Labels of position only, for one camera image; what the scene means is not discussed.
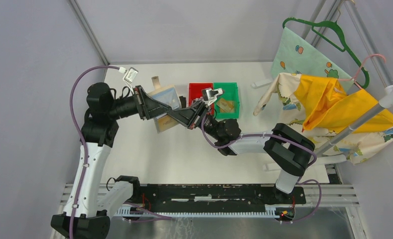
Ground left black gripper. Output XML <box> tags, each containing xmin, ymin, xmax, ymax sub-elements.
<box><xmin>108</xmin><ymin>85</ymin><xmax>172</xmax><ymax>120</ymax></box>

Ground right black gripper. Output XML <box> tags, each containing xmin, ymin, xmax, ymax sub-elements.
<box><xmin>167</xmin><ymin>100</ymin><xmax>222</xmax><ymax>140</ymax></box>

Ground beige card holder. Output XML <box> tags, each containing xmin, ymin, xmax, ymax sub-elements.
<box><xmin>148</xmin><ymin>76</ymin><xmax>181</xmax><ymax>133</ymax></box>

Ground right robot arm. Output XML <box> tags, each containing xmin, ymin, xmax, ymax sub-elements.
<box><xmin>167</xmin><ymin>102</ymin><xmax>317</xmax><ymax>203</ymax></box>

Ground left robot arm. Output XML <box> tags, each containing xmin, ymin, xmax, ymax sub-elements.
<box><xmin>51</xmin><ymin>83</ymin><xmax>172</xmax><ymax>239</ymax></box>

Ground black cards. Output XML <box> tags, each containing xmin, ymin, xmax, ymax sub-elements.
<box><xmin>179</xmin><ymin>96</ymin><xmax>188</xmax><ymax>109</ymax></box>

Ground gold card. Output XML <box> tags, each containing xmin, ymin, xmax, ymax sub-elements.
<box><xmin>216</xmin><ymin>98</ymin><xmax>235</xmax><ymax>113</ymax></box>

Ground white plastic bin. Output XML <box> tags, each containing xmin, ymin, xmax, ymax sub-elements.
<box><xmin>175</xmin><ymin>84</ymin><xmax>189</xmax><ymax>108</ymax></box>

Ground red plastic bin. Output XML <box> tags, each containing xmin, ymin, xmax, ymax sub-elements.
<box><xmin>188</xmin><ymin>83</ymin><xmax>213</xmax><ymax>106</ymax></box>

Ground green plastic bin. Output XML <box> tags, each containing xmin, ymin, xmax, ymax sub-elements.
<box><xmin>213</xmin><ymin>82</ymin><xmax>241</xmax><ymax>119</ymax></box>

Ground clear plastic box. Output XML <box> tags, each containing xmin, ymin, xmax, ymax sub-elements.
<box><xmin>251</xmin><ymin>79</ymin><xmax>273</xmax><ymax>89</ymax></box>

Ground green patterned cloth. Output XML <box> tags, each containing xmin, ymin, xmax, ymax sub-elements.
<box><xmin>270</xmin><ymin>27</ymin><xmax>353</xmax><ymax>91</ymax></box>

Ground yellow cloth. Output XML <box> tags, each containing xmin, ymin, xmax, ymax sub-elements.
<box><xmin>294</xmin><ymin>75</ymin><xmax>378</xmax><ymax>133</ymax></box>

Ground green clothes hanger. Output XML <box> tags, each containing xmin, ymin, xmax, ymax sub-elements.
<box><xmin>282</xmin><ymin>17</ymin><xmax>370</xmax><ymax>89</ymax></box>

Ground pink clothes hanger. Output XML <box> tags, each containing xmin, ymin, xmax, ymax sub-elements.
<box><xmin>339</xmin><ymin>53</ymin><xmax>387</xmax><ymax>91</ymax></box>

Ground metal rack pole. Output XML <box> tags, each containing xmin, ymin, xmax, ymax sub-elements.
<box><xmin>314</xmin><ymin>85</ymin><xmax>393</xmax><ymax>157</ymax></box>

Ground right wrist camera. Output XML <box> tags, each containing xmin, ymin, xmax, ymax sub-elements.
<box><xmin>201</xmin><ymin>88</ymin><xmax>224</xmax><ymax>106</ymax></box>

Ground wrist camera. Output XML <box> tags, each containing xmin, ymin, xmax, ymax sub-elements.
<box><xmin>118</xmin><ymin>67</ymin><xmax>138</xmax><ymax>90</ymax></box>
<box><xmin>201</xmin><ymin>88</ymin><xmax>224</xmax><ymax>106</ymax></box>

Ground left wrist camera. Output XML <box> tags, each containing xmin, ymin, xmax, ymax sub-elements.
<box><xmin>118</xmin><ymin>67</ymin><xmax>138</xmax><ymax>90</ymax></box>

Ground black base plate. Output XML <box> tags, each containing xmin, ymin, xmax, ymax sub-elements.
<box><xmin>129</xmin><ymin>184</ymin><xmax>306</xmax><ymax>214</ymax></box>

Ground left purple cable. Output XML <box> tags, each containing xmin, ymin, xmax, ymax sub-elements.
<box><xmin>67</xmin><ymin>65</ymin><xmax>173</xmax><ymax>239</ymax></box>

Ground purple cable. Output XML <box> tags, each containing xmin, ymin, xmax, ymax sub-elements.
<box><xmin>200</xmin><ymin>96</ymin><xmax>323</xmax><ymax>225</ymax></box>
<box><xmin>67</xmin><ymin>65</ymin><xmax>173</xmax><ymax>239</ymax></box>

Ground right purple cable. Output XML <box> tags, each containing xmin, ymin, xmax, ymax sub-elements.
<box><xmin>200</xmin><ymin>96</ymin><xmax>323</xmax><ymax>225</ymax></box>

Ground white cable tray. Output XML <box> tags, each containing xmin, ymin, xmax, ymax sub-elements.
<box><xmin>112</xmin><ymin>205</ymin><xmax>278</xmax><ymax>219</ymax></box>

